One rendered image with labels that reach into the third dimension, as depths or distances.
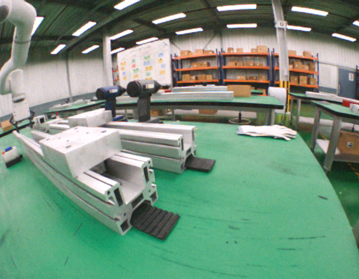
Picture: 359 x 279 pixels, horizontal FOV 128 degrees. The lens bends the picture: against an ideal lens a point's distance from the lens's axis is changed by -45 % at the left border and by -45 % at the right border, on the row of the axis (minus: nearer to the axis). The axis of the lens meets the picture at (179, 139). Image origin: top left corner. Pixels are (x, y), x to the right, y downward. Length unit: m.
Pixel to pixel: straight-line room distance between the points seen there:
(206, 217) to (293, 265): 0.15
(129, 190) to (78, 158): 0.09
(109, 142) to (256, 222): 0.27
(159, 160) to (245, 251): 0.26
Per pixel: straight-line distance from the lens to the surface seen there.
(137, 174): 0.25
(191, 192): 0.31
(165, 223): 0.25
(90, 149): 0.26
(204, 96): 1.78
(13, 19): 0.81
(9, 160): 0.80
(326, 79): 11.74
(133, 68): 3.94
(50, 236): 0.31
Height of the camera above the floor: 0.97
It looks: 20 degrees down
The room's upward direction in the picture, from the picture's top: 4 degrees counter-clockwise
